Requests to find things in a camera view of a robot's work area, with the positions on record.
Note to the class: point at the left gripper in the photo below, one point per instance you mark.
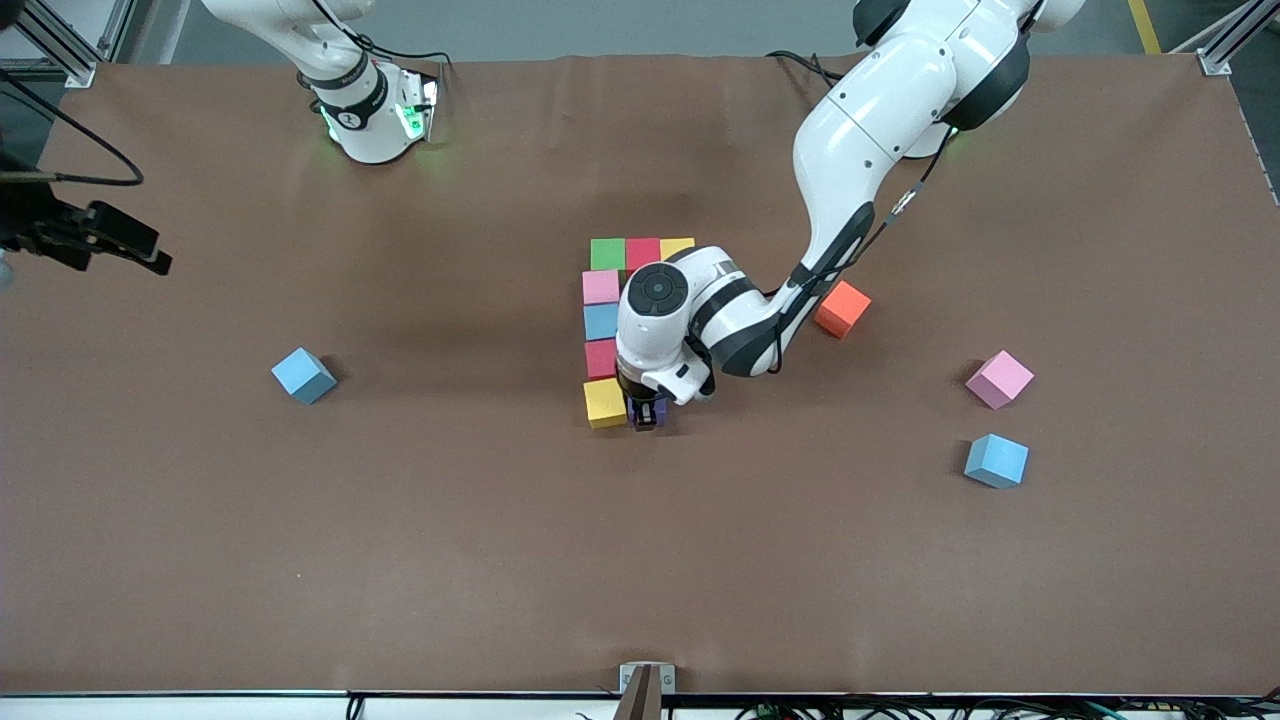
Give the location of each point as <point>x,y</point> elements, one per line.
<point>641,404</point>

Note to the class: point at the purple foam block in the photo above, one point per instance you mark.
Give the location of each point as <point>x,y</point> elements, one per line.
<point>664,410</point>

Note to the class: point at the yellow foam block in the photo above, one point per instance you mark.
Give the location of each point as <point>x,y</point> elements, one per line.
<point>604,402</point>
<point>676,246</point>

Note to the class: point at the red foam block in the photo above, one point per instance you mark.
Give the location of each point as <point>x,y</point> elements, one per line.
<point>600,358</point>
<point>642,252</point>

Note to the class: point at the blue foam block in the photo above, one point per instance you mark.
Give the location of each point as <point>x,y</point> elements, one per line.
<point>600,321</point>
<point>996,460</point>
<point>303,375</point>

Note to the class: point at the pink foam block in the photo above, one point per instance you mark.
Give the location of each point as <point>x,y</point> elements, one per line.
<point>999,379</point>
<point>600,287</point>

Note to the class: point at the green foam block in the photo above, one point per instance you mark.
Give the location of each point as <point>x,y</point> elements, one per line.
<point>607,254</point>

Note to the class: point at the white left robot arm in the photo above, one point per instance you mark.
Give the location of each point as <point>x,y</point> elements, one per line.
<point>658,290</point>

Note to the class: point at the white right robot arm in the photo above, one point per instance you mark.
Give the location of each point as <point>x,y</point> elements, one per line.
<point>365,110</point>

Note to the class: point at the brown table mat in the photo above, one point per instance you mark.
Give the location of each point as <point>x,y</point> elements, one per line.
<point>640,560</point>

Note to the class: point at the orange foam block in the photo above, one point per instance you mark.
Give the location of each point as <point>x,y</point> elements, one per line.
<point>842,308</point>

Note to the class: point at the green lit base connector box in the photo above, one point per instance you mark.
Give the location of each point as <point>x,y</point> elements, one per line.
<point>420,100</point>

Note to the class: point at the metal table edge bracket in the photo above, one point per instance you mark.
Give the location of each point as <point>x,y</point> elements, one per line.
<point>647,680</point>

